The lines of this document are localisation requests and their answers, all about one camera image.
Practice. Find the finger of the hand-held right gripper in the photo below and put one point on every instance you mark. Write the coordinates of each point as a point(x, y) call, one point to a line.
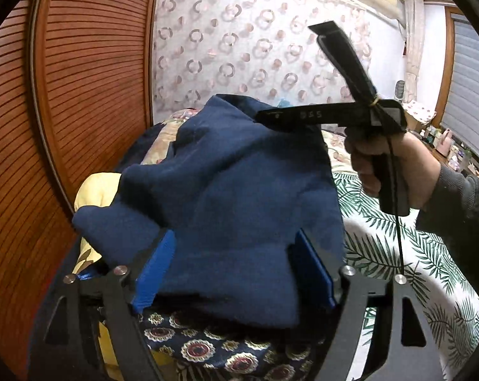
point(346, 59)
point(311, 115)

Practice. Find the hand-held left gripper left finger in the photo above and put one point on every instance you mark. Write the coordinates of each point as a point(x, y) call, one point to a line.
point(156, 274)

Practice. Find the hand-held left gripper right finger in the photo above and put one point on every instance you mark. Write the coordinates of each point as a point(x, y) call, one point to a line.
point(313, 274)

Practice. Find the navy printed t-shirt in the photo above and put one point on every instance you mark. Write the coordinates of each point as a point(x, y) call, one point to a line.
point(231, 206)

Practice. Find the person's right forearm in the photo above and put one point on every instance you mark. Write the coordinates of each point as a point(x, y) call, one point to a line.
point(462, 206)

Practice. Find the person's right hand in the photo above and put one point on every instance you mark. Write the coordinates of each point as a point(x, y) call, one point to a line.
point(418, 170)

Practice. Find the cardboard box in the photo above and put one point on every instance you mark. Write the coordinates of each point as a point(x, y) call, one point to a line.
point(414, 124)

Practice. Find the small round fan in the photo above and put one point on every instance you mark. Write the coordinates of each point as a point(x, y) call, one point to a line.
point(400, 89)

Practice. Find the white floral cloth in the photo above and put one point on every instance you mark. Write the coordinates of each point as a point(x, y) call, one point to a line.
point(420, 112)

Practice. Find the row of toiletry bottles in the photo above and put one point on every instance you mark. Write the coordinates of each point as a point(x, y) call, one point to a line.
point(430, 135)

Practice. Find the pink thermos jug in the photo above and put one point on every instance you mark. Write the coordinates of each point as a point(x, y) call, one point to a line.
point(444, 143)

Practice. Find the cream floral window curtain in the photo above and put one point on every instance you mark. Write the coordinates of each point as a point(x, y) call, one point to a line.
point(413, 47)

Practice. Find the leaf-print bed sheet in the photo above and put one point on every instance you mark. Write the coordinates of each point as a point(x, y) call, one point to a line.
point(382, 254)

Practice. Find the pink tissue pack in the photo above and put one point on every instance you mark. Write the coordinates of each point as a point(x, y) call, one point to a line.
point(456, 161)

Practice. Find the grey window blind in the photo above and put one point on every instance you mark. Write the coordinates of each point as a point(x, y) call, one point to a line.
point(471, 87)

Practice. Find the circle-print sheer curtain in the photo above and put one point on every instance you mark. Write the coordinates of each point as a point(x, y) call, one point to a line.
point(243, 47)

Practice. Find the navy circle-print folded cloth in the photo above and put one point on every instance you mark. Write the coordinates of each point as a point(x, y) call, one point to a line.
point(223, 349)

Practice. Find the wooden louvred wardrobe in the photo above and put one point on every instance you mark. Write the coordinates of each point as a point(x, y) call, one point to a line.
point(96, 67)

